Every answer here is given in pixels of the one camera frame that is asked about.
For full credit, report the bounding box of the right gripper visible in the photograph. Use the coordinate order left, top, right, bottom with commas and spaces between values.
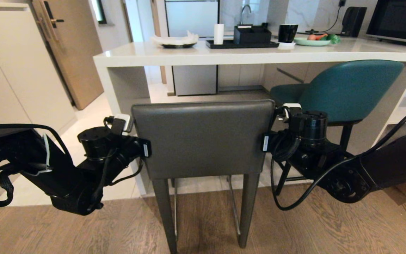
262, 131, 297, 161

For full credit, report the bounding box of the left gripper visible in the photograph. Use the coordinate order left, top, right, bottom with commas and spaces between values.
114, 136, 152, 166

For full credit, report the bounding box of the grey bar stool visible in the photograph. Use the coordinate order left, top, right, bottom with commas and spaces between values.
131, 99, 276, 254

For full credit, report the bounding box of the teal bar stool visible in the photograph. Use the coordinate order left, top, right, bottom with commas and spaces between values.
269, 59, 405, 196

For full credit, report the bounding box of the white kitchen counter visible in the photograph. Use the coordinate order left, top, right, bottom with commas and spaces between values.
93, 35, 406, 196

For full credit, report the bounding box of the white base cabinet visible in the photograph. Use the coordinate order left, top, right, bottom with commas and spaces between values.
219, 63, 332, 93

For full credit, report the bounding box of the green plate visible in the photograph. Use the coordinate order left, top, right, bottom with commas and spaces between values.
294, 37, 331, 47

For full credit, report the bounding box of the wooden door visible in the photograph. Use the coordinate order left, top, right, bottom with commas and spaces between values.
31, 0, 104, 111

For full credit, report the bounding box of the black organizer box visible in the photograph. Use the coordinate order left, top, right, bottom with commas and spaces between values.
233, 24, 272, 45

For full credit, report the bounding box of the black mug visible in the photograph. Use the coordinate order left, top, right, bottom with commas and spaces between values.
278, 24, 299, 44

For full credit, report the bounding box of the black tray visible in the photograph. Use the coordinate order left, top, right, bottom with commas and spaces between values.
205, 39, 279, 49

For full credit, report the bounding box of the black plate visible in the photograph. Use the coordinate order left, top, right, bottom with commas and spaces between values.
161, 43, 196, 49

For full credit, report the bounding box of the white crumpled napkin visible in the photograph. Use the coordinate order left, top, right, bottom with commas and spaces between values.
152, 31, 199, 46

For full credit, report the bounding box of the white cup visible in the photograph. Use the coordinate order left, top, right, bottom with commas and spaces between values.
214, 24, 225, 45

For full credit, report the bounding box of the chrome faucet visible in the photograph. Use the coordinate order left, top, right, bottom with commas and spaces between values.
240, 4, 252, 25

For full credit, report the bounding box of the black speaker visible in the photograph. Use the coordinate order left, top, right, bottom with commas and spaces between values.
340, 6, 368, 38

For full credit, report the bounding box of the white tall cabinet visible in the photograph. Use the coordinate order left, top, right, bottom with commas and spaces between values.
0, 1, 77, 132

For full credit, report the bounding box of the silver microwave oven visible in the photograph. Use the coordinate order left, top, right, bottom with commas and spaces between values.
366, 0, 406, 46

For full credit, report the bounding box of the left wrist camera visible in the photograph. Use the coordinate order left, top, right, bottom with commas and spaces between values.
104, 114, 135, 137

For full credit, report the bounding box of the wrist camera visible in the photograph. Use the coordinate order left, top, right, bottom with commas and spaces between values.
275, 103, 303, 122
104, 114, 135, 137

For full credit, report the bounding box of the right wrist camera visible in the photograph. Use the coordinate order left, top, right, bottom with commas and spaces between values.
275, 103, 303, 122

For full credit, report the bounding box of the black power cord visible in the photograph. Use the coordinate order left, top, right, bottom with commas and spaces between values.
296, 0, 346, 35

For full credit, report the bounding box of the black door handle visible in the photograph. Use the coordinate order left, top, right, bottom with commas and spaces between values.
42, 1, 64, 29

